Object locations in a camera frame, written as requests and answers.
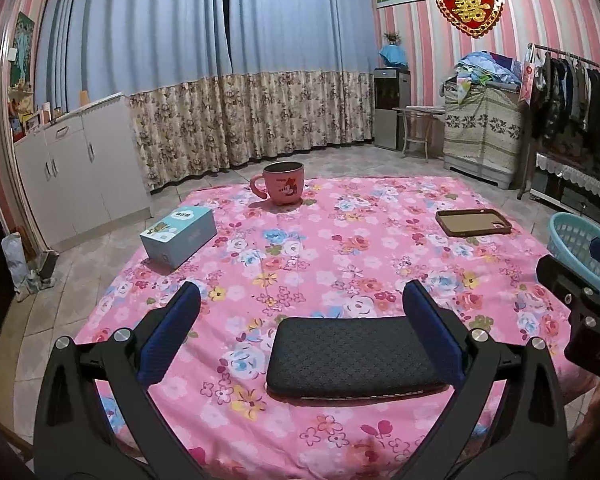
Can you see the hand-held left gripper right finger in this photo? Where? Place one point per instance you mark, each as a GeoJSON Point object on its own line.
{"type": "Point", "coordinates": [432, 335]}

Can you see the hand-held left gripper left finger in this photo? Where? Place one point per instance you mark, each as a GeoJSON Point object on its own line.
{"type": "Point", "coordinates": [170, 335]}

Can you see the light blue plastic basket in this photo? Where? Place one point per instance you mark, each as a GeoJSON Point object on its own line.
{"type": "Point", "coordinates": [570, 240]}

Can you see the black wallet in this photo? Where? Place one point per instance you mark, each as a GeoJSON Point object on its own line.
{"type": "Point", "coordinates": [355, 355]}

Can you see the white lace cloth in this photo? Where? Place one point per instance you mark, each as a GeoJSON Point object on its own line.
{"type": "Point", "coordinates": [580, 175]}

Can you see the light blue tissue box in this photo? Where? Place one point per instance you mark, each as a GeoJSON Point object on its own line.
{"type": "Point", "coordinates": [180, 237]}

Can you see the brown phone case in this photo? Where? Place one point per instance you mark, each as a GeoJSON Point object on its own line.
{"type": "Point", "coordinates": [470, 222]}

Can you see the pink floral tablecloth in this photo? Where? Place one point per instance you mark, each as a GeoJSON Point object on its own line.
{"type": "Point", "coordinates": [330, 260]}

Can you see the row of hanging clothes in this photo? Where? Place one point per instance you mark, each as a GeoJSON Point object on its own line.
{"type": "Point", "coordinates": [580, 105]}

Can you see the white plastic bag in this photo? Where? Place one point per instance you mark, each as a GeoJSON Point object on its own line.
{"type": "Point", "coordinates": [17, 265]}

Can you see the cloth-covered cabinet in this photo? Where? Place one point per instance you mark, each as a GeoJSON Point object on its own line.
{"type": "Point", "coordinates": [482, 135]}

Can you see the white cabinet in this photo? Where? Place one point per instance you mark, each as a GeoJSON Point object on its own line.
{"type": "Point", "coordinates": [80, 175]}

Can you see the pink mug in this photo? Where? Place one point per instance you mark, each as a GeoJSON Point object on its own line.
{"type": "Point", "coordinates": [282, 185]}

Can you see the pink hanging bag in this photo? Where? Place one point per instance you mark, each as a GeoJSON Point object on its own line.
{"type": "Point", "coordinates": [527, 77]}

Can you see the metal clothes rack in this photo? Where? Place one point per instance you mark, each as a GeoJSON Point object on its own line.
{"type": "Point", "coordinates": [570, 55]}

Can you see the small side table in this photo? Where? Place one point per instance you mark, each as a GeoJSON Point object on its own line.
{"type": "Point", "coordinates": [420, 110]}

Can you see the pile of folded clothes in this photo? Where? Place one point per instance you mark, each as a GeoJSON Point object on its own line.
{"type": "Point", "coordinates": [480, 70]}

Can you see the grey water dispenser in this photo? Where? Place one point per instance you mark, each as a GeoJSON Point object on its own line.
{"type": "Point", "coordinates": [391, 110]}

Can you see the small orange container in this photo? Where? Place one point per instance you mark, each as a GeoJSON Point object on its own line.
{"type": "Point", "coordinates": [83, 97]}

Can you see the blue floral curtain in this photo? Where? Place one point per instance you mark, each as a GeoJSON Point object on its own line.
{"type": "Point", "coordinates": [300, 60]}
{"type": "Point", "coordinates": [145, 60]}

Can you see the blue covered water bottle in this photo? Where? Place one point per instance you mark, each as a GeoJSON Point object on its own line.
{"type": "Point", "coordinates": [393, 56]}

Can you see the small potted plant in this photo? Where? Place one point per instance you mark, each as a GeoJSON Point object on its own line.
{"type": "Point", "coordinates": [392, 38]}

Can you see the red heart wall decoration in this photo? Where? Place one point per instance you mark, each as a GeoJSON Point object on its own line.
{"type": "Point", "coordinates": [470, 5]}

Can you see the wall poster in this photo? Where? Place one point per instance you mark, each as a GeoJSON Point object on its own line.
{"type": "Point", "coordinates": [22, 55]}

